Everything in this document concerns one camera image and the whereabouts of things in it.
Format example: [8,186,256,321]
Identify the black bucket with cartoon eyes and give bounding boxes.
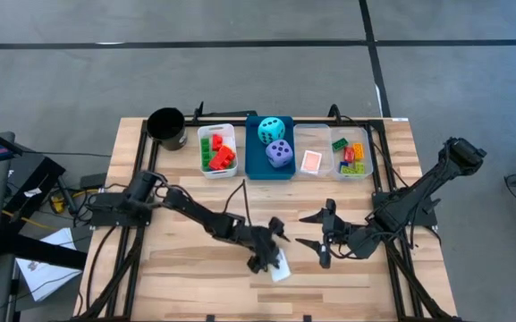
[146,106,189,152]

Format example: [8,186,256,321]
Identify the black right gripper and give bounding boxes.
[294,198,358,270]

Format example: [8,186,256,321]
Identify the long green four-stud block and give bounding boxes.
[199,137,212,171]

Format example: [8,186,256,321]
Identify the blue plastic bin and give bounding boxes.
[244,115,297,182]

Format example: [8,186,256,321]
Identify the white card box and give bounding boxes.
[268,248,292,284]

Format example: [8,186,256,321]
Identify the clear plastic bin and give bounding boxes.
[330,126,374,182]
[292,123,335,179]

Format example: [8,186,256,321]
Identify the orange card box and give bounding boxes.
[300,149,324,175]

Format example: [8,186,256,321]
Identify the big red three-stud block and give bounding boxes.
[207,145,237,172]

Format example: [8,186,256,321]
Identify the white plastic bin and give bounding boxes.
[197,123,240,181]

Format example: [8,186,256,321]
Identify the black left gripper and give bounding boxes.
[239,216,292,275]

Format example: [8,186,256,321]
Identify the purple foam dice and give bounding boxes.
[265,139,294,169]

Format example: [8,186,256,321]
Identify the white paper sheets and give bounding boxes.
[14,226,89,302]

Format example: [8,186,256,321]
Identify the teal foam dice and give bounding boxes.
[257,116,286,146]

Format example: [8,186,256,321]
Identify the black aluminium table frame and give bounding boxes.
[72,101,462,322]

